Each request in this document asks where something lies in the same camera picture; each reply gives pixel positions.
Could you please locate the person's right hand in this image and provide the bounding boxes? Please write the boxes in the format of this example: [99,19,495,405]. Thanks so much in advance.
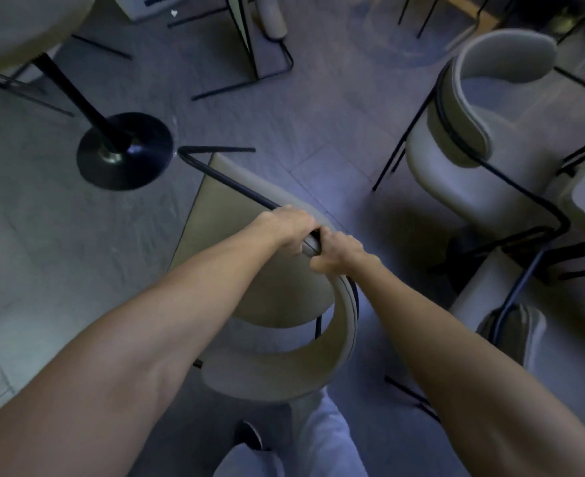
[309,230,382,279]

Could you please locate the person's left hand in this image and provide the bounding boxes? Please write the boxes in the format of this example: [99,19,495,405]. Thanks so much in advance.
[251,205,318,259]

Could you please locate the beige chair with black frame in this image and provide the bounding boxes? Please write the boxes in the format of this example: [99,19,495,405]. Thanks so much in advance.
[384,245,557,423]
[371,28,571,254]
[167,145,360,404]
[167,0,294,102]

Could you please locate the person's right forearm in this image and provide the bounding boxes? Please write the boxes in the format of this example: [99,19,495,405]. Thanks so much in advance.
[348,257,585,477]

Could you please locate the person's left forearm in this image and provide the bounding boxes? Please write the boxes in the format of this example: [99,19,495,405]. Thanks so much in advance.
[0,218,286,477]

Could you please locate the person's white trousers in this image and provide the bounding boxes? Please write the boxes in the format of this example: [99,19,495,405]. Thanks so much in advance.
[213,385,369,477]

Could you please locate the person's dark shoe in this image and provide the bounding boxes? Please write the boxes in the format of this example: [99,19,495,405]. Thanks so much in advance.
[233,421,264,451]

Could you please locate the white cabinet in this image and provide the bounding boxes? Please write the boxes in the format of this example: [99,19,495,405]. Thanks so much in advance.
[111,0,186,23]

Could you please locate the round table with black pedestal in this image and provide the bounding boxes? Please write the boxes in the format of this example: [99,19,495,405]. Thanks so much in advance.
[0,0,175,191]

